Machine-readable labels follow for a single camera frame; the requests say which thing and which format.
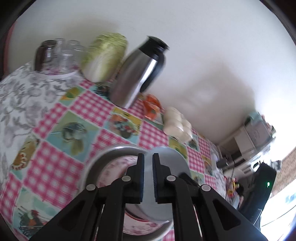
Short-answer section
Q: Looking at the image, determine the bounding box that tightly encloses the napa cabbage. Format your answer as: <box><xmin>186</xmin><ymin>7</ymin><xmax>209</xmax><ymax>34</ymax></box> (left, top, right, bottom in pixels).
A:
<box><xmin>81</xmin><ymin>32</ymin><xmax>128</xmax><ymax>83</ymax></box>

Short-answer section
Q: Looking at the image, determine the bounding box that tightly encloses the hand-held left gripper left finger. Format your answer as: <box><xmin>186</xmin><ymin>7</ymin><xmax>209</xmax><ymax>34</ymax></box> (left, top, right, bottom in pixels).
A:
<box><xmin>29</xmin><ymin>153</ymin><xmax>146</xmax><ymax>241</ymax></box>

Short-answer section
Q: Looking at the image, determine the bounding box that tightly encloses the round floral rim plate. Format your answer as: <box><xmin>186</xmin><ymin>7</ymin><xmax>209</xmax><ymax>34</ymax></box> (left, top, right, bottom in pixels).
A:
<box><xmin>97</xmin><ymin>156</ymin><xmax>171</xmax><ymax>235</ymax></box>

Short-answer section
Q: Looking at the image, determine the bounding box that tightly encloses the yellow labelled bottle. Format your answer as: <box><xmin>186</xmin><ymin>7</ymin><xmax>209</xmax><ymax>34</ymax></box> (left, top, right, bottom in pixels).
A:
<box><xmin>227</xmin><ymin>177</ymin><xmax>241</xmax><ymax>196</ymax></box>

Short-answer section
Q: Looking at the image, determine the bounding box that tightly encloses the white rounded square bowl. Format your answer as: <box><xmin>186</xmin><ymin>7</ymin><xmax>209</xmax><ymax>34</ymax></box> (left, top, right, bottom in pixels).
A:
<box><xmin>125</xmin><ymin>147</ymin><xmax>192</xmax><ymax>222</ymax></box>

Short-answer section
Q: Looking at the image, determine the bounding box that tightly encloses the dark glass cup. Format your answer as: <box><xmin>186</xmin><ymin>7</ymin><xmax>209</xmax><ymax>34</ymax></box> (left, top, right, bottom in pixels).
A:
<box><xmin>35</xmin><ymin>40</ymin><xmax>55</xmax><ymax>71</ymax></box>

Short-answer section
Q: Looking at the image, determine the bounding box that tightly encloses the bag of steamed buns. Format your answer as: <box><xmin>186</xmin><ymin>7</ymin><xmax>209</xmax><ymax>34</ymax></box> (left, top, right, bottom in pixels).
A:
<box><xmin>163</xmin><ymin>107</ymin><xmax>193</xmax><ymax>142</ymax></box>

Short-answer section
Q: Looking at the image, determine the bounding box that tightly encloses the white power strip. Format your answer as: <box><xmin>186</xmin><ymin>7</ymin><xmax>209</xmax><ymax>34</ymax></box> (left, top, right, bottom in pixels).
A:
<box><xmin>211</xmin><ymin>151</ymin><xmax>222</xmax><ymax>169</ymax></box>

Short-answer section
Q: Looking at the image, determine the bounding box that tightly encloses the white shelf unit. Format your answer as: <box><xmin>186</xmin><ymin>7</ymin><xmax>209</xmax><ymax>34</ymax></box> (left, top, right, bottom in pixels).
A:
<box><xmin>218</xmin><ymin>111</ymin><xmax>277</xmax><ymax>163</ymax></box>

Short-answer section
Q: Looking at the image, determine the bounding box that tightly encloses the orange and clear snack packet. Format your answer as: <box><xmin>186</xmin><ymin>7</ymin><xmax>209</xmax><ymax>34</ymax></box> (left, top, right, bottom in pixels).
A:
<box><xmin>143</xmin><ymin>104</ymin><xmax>163</xmax><ymax>121</ymax></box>

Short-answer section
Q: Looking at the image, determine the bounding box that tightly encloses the stainless steel thermos jug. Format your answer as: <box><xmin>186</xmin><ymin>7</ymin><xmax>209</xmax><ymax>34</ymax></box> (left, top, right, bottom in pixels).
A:
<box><xmin>110</xmin><ymin>36</ymin><xmax>170</xmax><ymax>109</ymax></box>

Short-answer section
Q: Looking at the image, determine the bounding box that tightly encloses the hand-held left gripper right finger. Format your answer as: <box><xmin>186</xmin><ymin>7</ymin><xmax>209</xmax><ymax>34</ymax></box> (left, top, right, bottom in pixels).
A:
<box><xmin>152</xmin><ymin>153</ymin><xmax>269</xmax><ymax>241</ymax></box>

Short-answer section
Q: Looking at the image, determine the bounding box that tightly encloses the stainless steel basin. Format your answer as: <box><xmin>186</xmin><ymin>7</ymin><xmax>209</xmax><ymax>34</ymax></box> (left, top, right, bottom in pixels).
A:
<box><xmin>84</xmin><ymin>145</ymin><xmax>174</xmax><ymax>241</ymax></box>

